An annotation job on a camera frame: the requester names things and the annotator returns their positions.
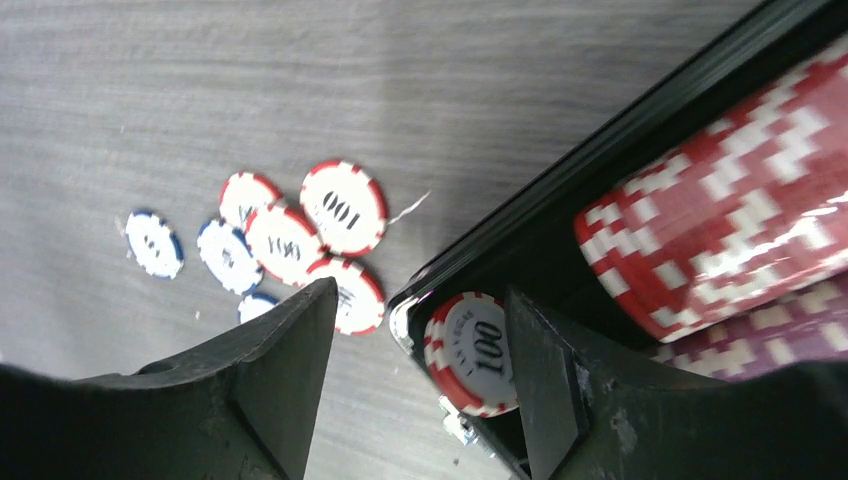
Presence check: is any red poker chip stack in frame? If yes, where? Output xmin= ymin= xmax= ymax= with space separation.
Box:
xmin=573 ymin=38 xmax=847 ymax=343

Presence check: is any blue white chip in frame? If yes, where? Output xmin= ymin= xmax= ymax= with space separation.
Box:
xmin=237 ymin=292 xmax=279 ymax=324
xmin=124 ymin=210 xmax=184 ymax=280
xmin=196 ymin=218 xmax=264 ymax=296

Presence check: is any blue white chip far left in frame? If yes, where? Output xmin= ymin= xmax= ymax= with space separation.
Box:
xmin=124 ymin=210 xmax=184 ymax=280

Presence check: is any blue white chip lower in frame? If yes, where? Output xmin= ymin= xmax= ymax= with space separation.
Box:
xmin=237 ymin=292 xmax=279 ymax=324

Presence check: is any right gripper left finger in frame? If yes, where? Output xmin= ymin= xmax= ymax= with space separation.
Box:
xmin=66 ymin=277 xmax=340 ymax=480

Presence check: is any purple poker chip stack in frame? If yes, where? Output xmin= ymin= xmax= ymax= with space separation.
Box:
xmin=644 ymin=273 xmax=847 ymax=381

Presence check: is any black poker chip case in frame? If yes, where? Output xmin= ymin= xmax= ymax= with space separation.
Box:
xmin=389 ymin=1 xmax=847 ymax=479

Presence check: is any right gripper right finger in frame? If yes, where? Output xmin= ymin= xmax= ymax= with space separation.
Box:
xmin=503 ymin=288 xmax=730 ymax=480

